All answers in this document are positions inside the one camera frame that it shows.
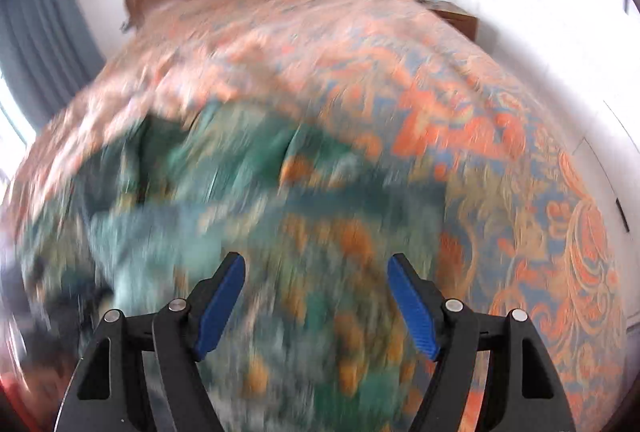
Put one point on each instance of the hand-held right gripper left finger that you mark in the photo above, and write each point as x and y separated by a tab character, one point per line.
220	307

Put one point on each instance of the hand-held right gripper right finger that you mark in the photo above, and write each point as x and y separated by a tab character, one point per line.
412	307

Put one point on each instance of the green patterned pillow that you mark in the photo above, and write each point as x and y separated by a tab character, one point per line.
250	212

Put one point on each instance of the person's red sweater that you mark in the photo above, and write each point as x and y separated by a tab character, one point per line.
25	392

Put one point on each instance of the orange patterned bedspread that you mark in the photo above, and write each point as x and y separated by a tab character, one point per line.
425	77

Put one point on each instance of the glass balcony door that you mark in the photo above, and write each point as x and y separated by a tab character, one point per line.
10	132

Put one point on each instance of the wooden nightstand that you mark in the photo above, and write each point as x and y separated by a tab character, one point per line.
457	18

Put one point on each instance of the grey-blue curtain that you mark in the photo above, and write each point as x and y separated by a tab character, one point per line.
45	27

